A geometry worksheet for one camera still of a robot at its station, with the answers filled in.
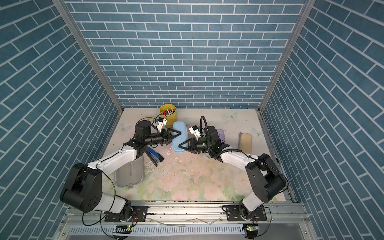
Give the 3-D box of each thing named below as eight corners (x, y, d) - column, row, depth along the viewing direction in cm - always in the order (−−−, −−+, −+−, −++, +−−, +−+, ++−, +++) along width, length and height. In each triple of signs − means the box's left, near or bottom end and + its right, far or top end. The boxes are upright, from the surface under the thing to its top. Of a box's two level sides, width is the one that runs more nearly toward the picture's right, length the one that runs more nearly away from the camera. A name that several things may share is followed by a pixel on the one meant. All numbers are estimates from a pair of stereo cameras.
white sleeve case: (238, 152, 99) (239, 149, 95) (239, 135, 108) (240, 131, 105) (250, 155, 98) (252, 152, 94) (250, 137, 107) (252, 133, 104)
